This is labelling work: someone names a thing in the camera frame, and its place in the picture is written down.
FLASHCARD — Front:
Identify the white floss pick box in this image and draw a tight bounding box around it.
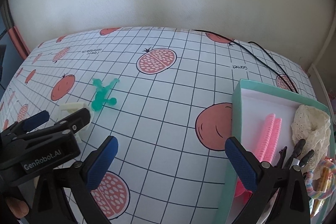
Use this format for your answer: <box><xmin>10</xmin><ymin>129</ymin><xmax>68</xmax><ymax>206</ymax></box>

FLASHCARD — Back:
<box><xmin>56</xmin><ymin>102</ymin><xmax>94</xmax><ymax>144</ymax></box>

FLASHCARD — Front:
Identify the green plastic figurine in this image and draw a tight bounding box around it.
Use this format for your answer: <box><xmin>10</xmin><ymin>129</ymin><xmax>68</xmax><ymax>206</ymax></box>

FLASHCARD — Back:
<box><xmin>91</xmin><ymin>78</ymin><xmax>120</xmax><ymax>112</ymax></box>

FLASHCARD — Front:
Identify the black hair claw clip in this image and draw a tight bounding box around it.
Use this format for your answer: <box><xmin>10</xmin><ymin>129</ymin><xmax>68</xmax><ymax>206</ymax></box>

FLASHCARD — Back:
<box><xmin>275</xmin><ymin>139</ymin><xmax>315</xmax><ymax>169</ymax></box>

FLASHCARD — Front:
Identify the red yellow snack packet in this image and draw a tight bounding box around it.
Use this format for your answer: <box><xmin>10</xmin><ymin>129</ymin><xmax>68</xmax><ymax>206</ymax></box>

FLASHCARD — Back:
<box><xmin>310</xmin><ymin>167</ymin><xmax>332</xmax><ymax>218</ymax></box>

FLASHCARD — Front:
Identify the person's left hand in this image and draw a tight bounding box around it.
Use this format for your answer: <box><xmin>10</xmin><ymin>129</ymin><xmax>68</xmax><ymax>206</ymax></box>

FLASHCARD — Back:
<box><xmin>6</xmin><ymin>198</ymin><xmax>29</xmax><ymax>218</ymax></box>

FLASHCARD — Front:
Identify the pink hair comb clip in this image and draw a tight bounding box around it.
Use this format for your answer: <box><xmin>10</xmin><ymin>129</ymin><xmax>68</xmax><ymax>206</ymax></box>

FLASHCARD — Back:
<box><xmin>233</xmin><ymin>112</ymin><xmax>283</xmax><ymax>198</ymax></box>

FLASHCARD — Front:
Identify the teal storage box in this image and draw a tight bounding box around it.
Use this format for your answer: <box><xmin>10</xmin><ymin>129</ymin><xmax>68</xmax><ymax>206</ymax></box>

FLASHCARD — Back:
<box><xmin>212</xmin><ymin>78</ymin><xmax>336</xmax><ymax>224</ymax></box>

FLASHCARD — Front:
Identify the cream lace scrunchie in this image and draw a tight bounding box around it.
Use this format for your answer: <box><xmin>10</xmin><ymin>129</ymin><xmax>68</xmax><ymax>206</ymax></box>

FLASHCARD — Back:
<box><xmin>291</xmin><ymin>104</ymin><xmax>331</xmax><ymax>173</ymax></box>

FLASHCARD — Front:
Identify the pomegranate pattern grid tablecloth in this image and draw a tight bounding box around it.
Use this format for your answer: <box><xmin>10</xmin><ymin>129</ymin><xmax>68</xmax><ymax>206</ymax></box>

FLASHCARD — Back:
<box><xmin>1</xmin><ymin>27</ymin><xmax>315</xmax><ymax>223</ymax></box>

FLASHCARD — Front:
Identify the pastel twisted hair tie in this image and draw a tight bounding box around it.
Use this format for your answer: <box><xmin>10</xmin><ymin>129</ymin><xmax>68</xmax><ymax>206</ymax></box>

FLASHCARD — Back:
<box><xmin>304</xmin><ymin>156</ymin><xmax>336</xmax><ymax>200</ymax></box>

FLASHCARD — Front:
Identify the black cable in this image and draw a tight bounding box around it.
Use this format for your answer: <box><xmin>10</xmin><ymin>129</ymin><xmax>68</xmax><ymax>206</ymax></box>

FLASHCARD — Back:
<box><xmin>192</xmin><ymin>29</ymin><xmax>300</xmax><ymax>94</ymax></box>

